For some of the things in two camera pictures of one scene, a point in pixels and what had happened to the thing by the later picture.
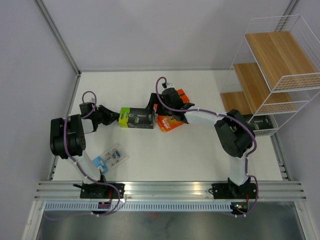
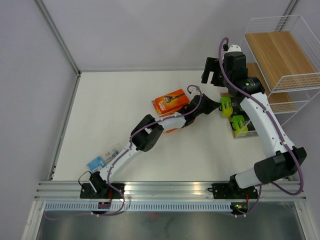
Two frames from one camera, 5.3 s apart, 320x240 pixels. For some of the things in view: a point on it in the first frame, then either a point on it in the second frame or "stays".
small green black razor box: x=136 y=118 -> x=226 y=106
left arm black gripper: x=111 y=116 -> x=211 y=105
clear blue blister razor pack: x=110 y=159 stays
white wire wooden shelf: x=276 y=71 stays
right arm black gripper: x=153 y=100 -> x=212 y=64
